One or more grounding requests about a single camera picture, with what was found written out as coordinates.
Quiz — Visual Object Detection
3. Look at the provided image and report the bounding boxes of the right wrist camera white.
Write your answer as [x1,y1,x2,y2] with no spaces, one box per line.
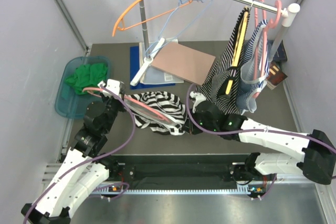
[189,91,207,113]

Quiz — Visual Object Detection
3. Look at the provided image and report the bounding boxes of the blue mat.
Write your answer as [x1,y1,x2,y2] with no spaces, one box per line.
[130,46,175,90]

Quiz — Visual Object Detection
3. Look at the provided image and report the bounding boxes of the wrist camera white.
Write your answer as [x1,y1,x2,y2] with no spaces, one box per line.
[189,91,207,113]
[98,79,125,98]

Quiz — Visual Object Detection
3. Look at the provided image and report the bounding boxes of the green cloth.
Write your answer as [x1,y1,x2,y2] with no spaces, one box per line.
[65,63,109,95]

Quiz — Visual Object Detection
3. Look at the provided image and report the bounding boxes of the yellow black hanger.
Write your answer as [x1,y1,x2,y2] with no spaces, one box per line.
[225,7,249,95]

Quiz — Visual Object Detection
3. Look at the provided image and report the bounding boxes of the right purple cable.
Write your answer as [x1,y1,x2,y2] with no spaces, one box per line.
[185,84,336,201]

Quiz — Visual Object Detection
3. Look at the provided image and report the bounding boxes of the purple cable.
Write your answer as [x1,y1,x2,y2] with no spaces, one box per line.
[25,84,137,223]
[185,84,336,201]

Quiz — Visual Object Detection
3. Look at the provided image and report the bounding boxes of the blue white striped garment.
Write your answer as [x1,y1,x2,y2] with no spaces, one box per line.
[236,20,270,114]

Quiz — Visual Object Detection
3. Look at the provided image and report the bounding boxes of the light blue wire hanger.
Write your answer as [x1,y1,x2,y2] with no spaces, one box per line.
[145,0,213,56]

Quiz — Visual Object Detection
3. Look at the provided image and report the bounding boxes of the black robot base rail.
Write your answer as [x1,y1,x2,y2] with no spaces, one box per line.
[86,153,278,183]

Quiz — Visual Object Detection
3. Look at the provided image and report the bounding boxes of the teal plastic bin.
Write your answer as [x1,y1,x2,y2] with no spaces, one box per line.
[55,56,111,119]

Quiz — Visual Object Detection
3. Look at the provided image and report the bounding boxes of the black white striped tank top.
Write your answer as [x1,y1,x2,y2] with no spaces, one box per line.
[129,91,187,136]

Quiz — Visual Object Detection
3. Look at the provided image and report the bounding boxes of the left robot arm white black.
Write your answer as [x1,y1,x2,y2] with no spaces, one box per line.
[21,91,131,223]

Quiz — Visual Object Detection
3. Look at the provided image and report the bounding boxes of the dark blue book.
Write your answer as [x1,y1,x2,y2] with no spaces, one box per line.
[267,40,288,62]

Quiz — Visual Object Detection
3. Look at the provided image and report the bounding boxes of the grey slotted cable duct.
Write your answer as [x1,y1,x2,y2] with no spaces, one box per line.
[94,183,253,195]

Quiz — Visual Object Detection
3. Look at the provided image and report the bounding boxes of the orange plastic hanger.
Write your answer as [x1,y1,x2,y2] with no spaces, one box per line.
[111,0,197,37]

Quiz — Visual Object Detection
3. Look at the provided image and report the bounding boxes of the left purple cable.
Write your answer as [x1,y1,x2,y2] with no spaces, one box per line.
[25,84,137,223]

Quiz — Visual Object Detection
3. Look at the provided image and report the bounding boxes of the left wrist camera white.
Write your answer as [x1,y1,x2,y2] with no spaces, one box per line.
[98,79,125,98]

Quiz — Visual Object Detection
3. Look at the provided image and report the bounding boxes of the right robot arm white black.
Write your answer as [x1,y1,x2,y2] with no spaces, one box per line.
[186,101,335,185]

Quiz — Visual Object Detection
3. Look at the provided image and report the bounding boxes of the clothes rack metal white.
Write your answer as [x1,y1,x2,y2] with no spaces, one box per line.
[130,0,300,86]

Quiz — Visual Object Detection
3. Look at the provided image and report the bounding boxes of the thin striped black white garment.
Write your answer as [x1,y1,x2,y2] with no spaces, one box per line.
[195,7,250,114]

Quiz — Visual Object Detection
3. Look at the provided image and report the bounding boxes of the brown wooden box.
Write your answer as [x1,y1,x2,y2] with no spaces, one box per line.
[266,62,288,90]

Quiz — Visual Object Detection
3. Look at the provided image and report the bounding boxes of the pink brown board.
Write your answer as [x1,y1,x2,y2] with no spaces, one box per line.
[151,42,216,85]

